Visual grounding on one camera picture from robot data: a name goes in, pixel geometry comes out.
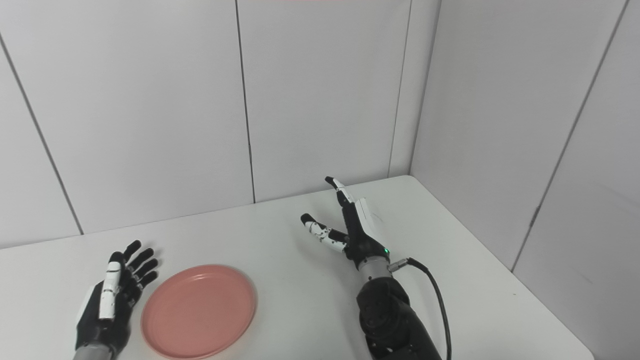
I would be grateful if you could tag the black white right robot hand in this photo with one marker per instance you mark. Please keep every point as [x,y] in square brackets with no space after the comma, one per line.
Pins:
[362,240]

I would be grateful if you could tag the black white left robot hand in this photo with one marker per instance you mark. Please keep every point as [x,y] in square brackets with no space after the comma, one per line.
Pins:
[95,325]

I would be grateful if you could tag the pink round plate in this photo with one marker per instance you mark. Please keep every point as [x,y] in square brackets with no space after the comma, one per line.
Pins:
[200,310]

